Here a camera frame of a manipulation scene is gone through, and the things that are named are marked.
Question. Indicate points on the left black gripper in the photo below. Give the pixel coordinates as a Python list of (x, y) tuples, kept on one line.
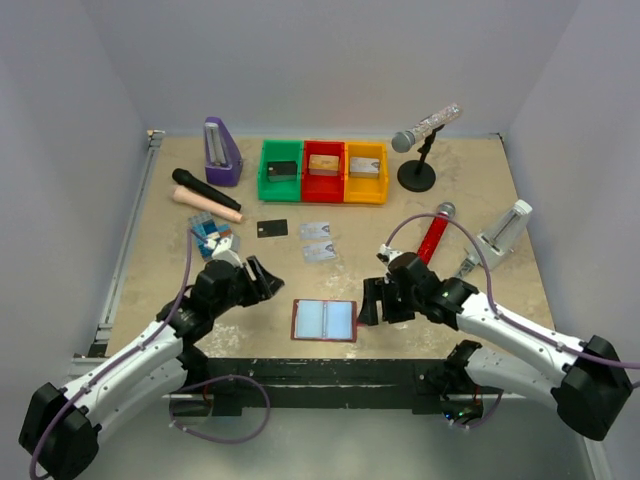
[(254, 282)]

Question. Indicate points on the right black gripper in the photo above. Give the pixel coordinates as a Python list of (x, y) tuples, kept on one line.
[(383, 301)]

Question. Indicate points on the red leather card holder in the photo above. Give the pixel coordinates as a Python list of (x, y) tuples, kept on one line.
[(324, 320)]

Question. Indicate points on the black credit card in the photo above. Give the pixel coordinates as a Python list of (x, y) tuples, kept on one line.
[(272, 228)]

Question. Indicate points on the silver credit card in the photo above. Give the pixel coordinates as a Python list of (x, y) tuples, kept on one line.
[(314, 230)]

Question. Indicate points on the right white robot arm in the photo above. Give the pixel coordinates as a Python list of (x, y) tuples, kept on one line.
[(585, 382)]

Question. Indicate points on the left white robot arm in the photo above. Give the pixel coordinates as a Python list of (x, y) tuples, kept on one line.
[(64, 426)]

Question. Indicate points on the black card stack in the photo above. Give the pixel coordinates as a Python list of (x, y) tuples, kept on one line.
[(281, 171)]

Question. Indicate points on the gold card stack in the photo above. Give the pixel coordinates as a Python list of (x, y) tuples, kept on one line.
[(324, 165)]

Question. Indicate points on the silver card stack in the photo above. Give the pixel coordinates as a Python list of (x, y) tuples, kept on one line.
[(364, 167)]

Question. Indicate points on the blue building block stack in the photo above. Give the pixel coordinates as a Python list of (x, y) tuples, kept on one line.
[(204, 227)]

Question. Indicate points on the red glitter microphone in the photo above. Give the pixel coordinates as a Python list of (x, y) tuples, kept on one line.
[(430, 242)]

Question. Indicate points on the grey plastic strut piece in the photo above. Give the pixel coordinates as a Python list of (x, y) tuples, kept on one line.
[(467, 266)]

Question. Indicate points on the red plastic bin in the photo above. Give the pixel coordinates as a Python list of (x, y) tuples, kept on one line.
[(322, 189)]

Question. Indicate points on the yellow plastic bin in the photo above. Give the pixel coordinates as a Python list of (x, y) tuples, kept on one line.
[(366, 178)]

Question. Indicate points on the pink microphone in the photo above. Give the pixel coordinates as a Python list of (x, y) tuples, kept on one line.
[(183, 195)]

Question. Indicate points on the purple metronome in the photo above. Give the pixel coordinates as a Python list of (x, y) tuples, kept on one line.
[(223, 160)]

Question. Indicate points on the black microphone stand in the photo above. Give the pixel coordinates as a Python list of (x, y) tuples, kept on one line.
[(417, 175)]

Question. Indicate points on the green plastic bin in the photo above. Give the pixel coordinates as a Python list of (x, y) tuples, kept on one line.
[(280, 150)]

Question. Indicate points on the white metronome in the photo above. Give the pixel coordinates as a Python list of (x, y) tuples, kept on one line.
[(498, 240)]

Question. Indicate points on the black microphone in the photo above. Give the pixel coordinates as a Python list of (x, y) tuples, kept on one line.
[(185, 178)]

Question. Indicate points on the silver glitter microphone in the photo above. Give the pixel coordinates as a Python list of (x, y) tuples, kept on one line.
[(403, 141)]

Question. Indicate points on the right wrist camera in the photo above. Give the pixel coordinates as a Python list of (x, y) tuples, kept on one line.
[(387, 254)]

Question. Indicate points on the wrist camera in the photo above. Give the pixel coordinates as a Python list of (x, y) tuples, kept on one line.
[(224, 248), (387, 254)]

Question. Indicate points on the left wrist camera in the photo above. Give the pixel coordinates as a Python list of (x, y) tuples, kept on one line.
[(224, 248)]

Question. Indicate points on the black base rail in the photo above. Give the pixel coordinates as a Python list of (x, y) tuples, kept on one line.
[(230, 385)]

